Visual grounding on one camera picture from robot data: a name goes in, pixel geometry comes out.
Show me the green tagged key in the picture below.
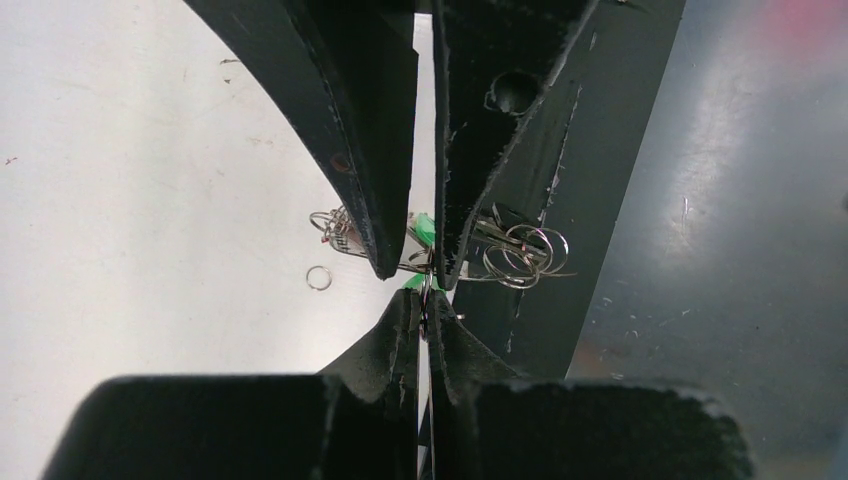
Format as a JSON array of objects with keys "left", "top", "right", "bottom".
[{"left": 399, "top": 212, "right": 442, "bottom": 291}]

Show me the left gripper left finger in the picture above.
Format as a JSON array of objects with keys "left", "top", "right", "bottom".
[{"left": 43, "top": 289, "right": 420, "bottom": 479}]

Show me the large keyring with keys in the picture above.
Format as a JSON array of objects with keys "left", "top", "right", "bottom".
[{"left": 308, "top": 201, "right": 578, "bottom": 293}]

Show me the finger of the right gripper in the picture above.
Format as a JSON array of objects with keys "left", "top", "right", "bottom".
[
  {"left": 191, "top": 0, "right": 418, "bottom": 280},
  {"left": 432, "top": 1, "right": 598, "bottom": 290}
]

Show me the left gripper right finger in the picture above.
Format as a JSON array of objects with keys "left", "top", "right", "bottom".
[{"left": 425, "top": 291, "right": 756, "bottom": 479}]

